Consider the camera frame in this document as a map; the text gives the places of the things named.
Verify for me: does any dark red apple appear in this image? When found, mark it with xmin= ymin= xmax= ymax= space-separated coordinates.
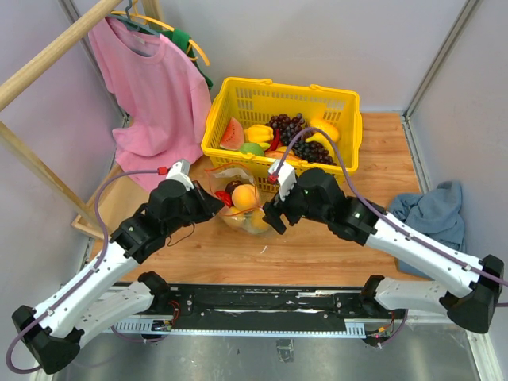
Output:
xmin=225 ymin=180 xmax=243 ymax=195

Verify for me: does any green guava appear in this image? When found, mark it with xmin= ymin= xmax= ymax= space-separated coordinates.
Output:
xmin=237 ymin=142 xmax=264 ymax=156

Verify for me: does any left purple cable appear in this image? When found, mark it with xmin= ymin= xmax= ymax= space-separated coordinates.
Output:
xmin=6 ymin=168 xmax=164 ymax=375

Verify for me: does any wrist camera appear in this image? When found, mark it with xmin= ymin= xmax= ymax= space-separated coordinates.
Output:
xmin=268 ymin=160 xmax=297 ymax=203
xmin=158 ymin=159 xmax=194 ymax=191

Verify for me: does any dark grapes bunch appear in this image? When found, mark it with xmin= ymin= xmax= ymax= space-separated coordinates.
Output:
xmin=267 ymin=114 xmax=335 ymax=165

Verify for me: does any red chili pepper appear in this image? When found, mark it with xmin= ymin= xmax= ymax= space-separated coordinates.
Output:
xmin=270 ymin=129 xmax=281 ymax=151

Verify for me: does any pink t-shirt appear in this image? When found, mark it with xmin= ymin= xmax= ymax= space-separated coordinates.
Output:
xmin=88 ymin=17 xmax=211 ymax=191

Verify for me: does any yellow bell pepper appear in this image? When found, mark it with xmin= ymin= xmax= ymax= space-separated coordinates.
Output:
xmin=244 ymin=124 xmax=274 ymax=143

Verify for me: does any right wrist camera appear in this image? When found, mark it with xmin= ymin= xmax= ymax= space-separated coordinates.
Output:
xmin=268 ymin=160 xmax=297 ymax=203

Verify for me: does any yellow lemon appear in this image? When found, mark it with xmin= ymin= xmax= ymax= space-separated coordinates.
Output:
xmin=248 ymin=209 xmax=271 ymax=234

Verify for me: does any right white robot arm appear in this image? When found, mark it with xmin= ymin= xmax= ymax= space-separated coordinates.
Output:
xmin=264 ymin=161 xmax=504 ymax=333

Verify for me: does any red bell pepper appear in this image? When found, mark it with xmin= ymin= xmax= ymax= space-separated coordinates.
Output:
xmin=214 ymin=190 xmax=233 ymax=208

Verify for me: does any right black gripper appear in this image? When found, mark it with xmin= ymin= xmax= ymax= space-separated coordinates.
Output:
xmin=262 ymin=177 xmax=330 ymax=234

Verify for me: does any blue cloth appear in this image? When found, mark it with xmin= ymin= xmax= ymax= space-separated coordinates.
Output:
xmin=387 ymin=180 xmax=466 ymax=275

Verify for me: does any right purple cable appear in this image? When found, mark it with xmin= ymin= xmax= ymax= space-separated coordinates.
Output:
xmin=275 ymin=127 xmax=508 ymax=309

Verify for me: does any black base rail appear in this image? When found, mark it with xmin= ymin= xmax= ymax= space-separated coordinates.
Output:
xmin=137 ymin=282 xmax=398 ymax=333

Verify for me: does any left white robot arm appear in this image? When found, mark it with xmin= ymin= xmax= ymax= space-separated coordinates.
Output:
xmin=12 ymin=179 xmax=225 ymax=375

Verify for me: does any teal clothes hanger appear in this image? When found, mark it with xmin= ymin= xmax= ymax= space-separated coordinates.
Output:
xmin=107 ymin=0 xmax=160 ymax=36

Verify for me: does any apple slice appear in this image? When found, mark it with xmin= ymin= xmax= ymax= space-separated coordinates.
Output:
xmin=264 ymin=147 xmax=302 ymax=161

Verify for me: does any yellow plastic basket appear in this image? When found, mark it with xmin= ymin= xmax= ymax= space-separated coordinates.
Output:
xmin=202 ymin=77 xmax=363 ymax=191

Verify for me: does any peach fruit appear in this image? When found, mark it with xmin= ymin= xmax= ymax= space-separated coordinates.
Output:
xmin=232 ymin=184 xmax=258 ymax=210
xmin=221 ymin=206 xmax=245 ymax=229

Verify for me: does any wooden clothes rack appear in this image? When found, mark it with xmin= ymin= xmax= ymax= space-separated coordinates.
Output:
xmin=0 ymin=0 xmax=164 ymax=247

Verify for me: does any clear zip top bag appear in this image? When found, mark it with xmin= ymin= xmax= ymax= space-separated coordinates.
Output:
xmin=205 ymin=162 xmax=273 ymax=236

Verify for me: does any yellow mango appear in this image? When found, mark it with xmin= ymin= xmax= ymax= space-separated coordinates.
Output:
xmin=310 ymin=118 xmax=341 ymax=143

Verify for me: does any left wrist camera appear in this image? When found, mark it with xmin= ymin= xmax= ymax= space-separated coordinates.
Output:
xmin=158 ymin=159 xmax=194 ymax=191

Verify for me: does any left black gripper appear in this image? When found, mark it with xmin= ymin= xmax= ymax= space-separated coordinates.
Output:
xmin=164 ymin=179 xmax=225 ymax=236

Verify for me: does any yellow clothes hanger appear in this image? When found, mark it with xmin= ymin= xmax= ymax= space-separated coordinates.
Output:
xmin=110 ymin=1 xmax=210 ymax=66

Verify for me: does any yellow banana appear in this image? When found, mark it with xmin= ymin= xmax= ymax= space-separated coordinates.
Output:
xmin=306 ymin=133 xmax=334 ymax=153

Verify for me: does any green garment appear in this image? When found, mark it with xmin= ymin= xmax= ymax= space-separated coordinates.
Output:
xmin=162 ymin=29 xmax=214 ymax=90

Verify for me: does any watermelon slice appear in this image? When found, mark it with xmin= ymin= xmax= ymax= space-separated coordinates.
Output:
xmin=219 ymin=117 xmax=245 ymax=151

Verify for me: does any purple cable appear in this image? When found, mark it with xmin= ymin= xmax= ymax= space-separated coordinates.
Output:
xmin=275 ymin=127 xmax=508 ymax=309
xmin=6 ymin=168 xmax=164 ymax=375

